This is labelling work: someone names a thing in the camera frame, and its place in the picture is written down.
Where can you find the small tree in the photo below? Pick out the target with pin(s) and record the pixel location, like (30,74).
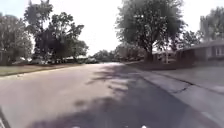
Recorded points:
(190,38)

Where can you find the grey asphalt road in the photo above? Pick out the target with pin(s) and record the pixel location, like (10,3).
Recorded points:
(66,96)

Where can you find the pale concrete kerb strip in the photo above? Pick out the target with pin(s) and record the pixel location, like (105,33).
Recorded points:
(200,100)

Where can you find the pale concrete driveway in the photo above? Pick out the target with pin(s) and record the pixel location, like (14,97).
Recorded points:
(200,75)

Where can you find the low house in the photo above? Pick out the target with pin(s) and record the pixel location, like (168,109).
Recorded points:
(206,51)

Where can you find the row of distant trees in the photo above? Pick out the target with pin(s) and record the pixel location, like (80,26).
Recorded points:
(110,55)

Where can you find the large broad tree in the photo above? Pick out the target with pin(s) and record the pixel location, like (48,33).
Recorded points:
(150,23)

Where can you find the cluster of tall trees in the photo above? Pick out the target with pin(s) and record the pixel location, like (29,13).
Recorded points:
(56,36)

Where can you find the grass verge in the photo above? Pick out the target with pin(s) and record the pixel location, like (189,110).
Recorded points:
(20,70)

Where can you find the leafy tree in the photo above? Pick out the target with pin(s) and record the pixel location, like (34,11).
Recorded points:
(13,36)
(213,23)

